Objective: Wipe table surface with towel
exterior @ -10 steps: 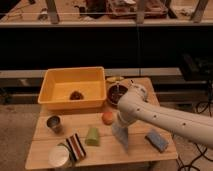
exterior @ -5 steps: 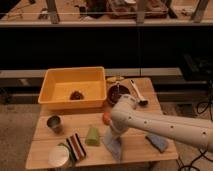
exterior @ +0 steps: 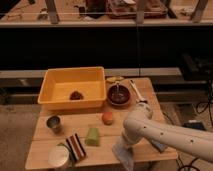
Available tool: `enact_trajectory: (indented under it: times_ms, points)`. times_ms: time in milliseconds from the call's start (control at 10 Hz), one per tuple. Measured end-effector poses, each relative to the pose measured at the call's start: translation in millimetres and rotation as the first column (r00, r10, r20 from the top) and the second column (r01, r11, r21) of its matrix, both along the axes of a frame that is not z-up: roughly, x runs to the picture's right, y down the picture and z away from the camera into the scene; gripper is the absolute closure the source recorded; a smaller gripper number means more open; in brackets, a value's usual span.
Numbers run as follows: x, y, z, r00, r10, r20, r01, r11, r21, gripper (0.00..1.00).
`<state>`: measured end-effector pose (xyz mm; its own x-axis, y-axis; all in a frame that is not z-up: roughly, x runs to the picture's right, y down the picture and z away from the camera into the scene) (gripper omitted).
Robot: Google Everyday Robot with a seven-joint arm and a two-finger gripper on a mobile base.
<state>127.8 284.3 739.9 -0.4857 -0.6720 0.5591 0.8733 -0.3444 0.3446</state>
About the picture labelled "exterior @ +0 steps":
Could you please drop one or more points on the white spoon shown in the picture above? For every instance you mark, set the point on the white spoon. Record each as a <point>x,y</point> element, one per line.
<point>140,97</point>

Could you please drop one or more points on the large silver can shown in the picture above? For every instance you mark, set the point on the large silver can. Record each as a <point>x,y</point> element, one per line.
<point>59,157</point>

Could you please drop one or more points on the dark brown bowl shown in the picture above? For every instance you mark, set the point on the dark brown bowl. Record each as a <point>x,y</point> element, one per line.
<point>118,100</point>

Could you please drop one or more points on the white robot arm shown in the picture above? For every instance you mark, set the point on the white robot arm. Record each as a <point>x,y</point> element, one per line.
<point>138,124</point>

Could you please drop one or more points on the yellow plastic bin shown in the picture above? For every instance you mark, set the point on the yellow plastic bin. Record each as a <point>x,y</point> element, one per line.
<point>59,83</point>

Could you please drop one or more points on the yellow banana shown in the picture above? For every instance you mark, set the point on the yellow banana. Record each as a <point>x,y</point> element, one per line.
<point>114,79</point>

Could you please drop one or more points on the brown object in bin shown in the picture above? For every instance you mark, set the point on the brown object in bin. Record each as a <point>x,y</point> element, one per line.
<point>75,95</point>

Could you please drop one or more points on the grey cloth towel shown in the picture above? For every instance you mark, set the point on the grey cloth towel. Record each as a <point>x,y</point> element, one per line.
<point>124,155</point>

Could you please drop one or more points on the utensil in bowl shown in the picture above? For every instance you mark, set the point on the utensil in bowl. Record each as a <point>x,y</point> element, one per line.
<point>117,88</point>

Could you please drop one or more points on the blue sponge block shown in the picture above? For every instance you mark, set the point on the blue sponge block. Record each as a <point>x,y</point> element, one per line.
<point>160,147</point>

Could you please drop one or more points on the wooden table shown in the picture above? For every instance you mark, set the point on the wooden table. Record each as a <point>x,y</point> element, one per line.
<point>79,121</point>

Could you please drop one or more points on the orange fruit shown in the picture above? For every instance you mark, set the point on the orange fruit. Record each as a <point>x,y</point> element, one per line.
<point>107,118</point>

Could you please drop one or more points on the small metal cup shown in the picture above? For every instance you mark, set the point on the small metal cup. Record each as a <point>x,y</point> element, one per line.
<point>54,124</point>

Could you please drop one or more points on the green rolled cloth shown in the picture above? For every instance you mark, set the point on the green rolled cloth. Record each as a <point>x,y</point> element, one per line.
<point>92,137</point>

